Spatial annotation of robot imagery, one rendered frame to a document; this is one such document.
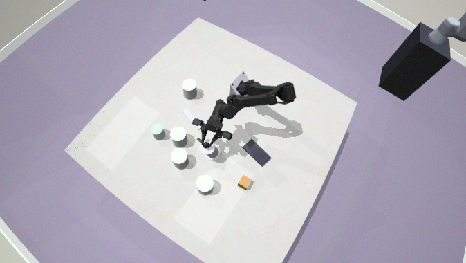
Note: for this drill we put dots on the glass coffee press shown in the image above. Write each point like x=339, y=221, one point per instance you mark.
x=211, y=153

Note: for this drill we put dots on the orange block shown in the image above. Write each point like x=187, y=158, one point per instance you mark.
x=244, y=182

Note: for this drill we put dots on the white flat bar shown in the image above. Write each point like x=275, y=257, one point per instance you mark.
x=190, y=116

